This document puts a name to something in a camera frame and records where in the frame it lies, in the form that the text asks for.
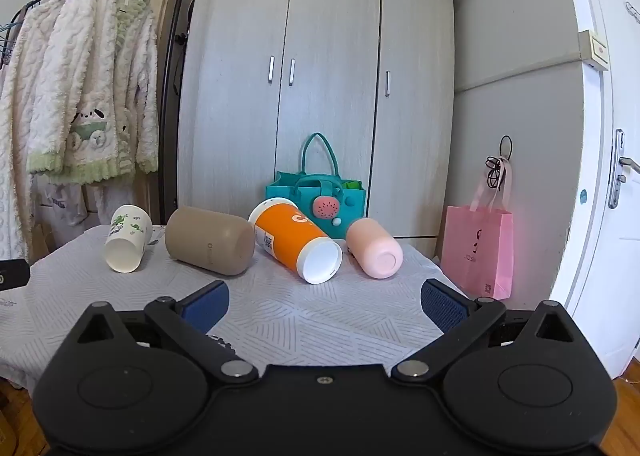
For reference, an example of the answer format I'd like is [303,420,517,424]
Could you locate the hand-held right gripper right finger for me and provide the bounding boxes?
[391,279,586,383]

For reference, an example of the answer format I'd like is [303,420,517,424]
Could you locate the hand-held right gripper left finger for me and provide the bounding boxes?
[75,280,259,383]

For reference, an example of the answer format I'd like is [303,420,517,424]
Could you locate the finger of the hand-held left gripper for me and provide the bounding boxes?
[0,259,29,292]

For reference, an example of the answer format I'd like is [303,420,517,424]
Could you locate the tan brown cup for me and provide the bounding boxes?
[165,206,256,277]

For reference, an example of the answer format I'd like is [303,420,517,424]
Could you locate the pink cup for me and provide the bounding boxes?
[345,217,404,279]

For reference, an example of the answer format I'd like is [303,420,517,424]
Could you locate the white cup with green print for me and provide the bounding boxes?
[104,204,153,273]

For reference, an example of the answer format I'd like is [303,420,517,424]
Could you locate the orange and white cup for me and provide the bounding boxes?
[248,198,344,285]

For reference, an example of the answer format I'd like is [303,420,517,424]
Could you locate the pink paper bag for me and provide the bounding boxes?
[439,159,515,301]

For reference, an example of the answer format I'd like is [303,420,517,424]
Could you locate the grey garment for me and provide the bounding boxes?
[34,176,90,243]

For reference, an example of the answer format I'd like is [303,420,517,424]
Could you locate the white patterned tablecloth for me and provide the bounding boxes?
[0,223,471,387]

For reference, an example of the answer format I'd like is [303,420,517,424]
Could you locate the teal felt handbag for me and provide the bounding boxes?
[265,132,367,240]

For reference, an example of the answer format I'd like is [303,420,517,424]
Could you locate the white door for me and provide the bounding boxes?
[550,0,640,382]

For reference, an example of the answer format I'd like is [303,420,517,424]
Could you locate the white fluffy robe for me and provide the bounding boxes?
[0,6,58,262]

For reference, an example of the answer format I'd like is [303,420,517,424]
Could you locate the black clothes rack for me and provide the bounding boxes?
[0,0,195,227]

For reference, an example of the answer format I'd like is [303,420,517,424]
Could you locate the fluffy white jacket green trim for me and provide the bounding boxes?
[27,0,160,184]

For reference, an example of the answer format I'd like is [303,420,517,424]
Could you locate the teal clothes hanger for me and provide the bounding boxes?
[0,19,26,60]

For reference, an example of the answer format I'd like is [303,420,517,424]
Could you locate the light wooden wardrobe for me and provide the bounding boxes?
[176,0,457,239]

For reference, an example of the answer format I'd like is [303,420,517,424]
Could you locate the black hair ties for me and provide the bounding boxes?
[484,135,516,189]

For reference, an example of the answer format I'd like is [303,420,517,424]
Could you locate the metal door handle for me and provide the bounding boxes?
[607,129,640,209]

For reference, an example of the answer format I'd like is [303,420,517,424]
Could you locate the beige wall switch box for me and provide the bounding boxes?
[579,30,610,71]

